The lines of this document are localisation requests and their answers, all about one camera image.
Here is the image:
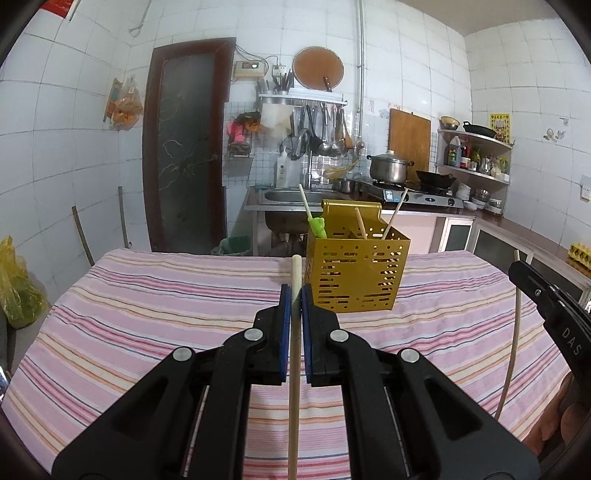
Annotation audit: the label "white soap bottle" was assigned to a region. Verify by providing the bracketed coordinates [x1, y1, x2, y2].
[276, 152, 293, 188]

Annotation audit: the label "pink hanging scrubbers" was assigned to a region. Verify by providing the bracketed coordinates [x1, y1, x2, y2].
[227, 112, 262, 144]

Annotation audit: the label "wall control box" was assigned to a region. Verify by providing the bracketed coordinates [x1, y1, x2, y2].
[233, 60, 265, 78]

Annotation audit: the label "yellow perforated utensil holder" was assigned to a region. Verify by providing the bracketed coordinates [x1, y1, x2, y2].
[305, 199, 411, 313]

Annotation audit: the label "black wok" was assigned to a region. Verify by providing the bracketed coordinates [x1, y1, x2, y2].
[416, 170, 458, 193]

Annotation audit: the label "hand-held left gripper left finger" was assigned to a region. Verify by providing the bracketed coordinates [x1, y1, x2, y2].
[51, 282, 294, 480]

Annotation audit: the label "stack of bowls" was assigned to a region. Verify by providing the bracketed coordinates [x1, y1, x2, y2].
[455, 182, 504, 214]

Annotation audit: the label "row of hanging kitchen utensils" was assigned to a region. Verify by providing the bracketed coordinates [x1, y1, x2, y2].
[279, 102, 365, 160]

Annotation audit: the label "grey wall pipe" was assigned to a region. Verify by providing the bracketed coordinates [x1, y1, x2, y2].
[356, 0, 366, 112]

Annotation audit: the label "orange plastic bag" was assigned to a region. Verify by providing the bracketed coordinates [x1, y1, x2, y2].
[102, 76, 144, 132]

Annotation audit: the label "knife holder with knives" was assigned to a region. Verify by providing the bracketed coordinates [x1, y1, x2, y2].
[261, 69, 294, 95]

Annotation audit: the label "pink striped tablecloth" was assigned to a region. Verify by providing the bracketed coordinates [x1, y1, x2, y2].
[0, 248, 573, 480]

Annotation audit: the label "yellow wall poster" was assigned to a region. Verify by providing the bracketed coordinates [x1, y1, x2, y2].
[489, 113, 511, 144]

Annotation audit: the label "person's right hand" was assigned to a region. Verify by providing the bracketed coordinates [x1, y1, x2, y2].
[526, 371, 591, 459]

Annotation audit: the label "yellow plastic bag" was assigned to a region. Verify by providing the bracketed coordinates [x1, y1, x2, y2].
[0, 236, 49, 329]

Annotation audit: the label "green bin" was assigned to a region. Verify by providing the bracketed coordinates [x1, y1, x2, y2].
[212, 235, 254, 256]

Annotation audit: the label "steel cooking pot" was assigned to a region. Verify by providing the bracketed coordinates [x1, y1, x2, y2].
[367, 150, 415, 184]

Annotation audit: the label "steel sink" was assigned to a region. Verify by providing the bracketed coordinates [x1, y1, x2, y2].
[245, 187, 338, 212]

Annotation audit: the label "metal wall rack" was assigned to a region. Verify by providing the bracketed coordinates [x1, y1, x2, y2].
[257, 90, 348, 107]

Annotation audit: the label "white corner shelf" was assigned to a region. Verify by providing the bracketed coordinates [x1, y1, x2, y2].
[436, 128, 514, 215]

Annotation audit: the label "dark wooden door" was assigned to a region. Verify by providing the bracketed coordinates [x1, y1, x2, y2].
[142, 38, 237, 254]

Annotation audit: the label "round woven lid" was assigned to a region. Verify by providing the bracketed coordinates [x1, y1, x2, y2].
[292, 46, 345, 92]

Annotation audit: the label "gas stove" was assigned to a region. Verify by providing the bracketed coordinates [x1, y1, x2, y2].
[358, 180, 465, 208]

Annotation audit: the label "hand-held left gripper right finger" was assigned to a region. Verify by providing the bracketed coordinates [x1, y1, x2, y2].
[300, 285, 542, 480]

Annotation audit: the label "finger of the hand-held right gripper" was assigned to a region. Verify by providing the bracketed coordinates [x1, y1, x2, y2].
[508, 260, 572, 325]

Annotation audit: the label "wooden cutting board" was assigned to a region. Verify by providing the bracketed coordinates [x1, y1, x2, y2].
[388, 107, 432, 174]

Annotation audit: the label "black pan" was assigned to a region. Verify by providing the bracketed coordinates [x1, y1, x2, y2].
[462, 121, 498, 138]

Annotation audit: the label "egg carton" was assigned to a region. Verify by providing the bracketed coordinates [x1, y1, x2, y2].
[567, 242, 591, 268]

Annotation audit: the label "wooden stick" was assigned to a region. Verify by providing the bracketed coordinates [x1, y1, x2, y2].
[117, 186, 130, 249]
[71, 206, 95, 266]

